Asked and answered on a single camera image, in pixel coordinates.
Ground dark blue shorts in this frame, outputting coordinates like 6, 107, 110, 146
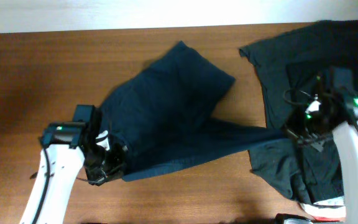
100, 42, 284, 182

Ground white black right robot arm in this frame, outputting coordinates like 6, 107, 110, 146
283, 67, 358, 223

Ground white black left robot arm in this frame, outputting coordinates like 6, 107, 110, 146
21, 122, 126, 223

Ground dark grey t-shirt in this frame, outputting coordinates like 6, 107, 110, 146
239, 21, 358, 204

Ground white red garment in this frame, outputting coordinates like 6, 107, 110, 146
300, 196, 346, 222

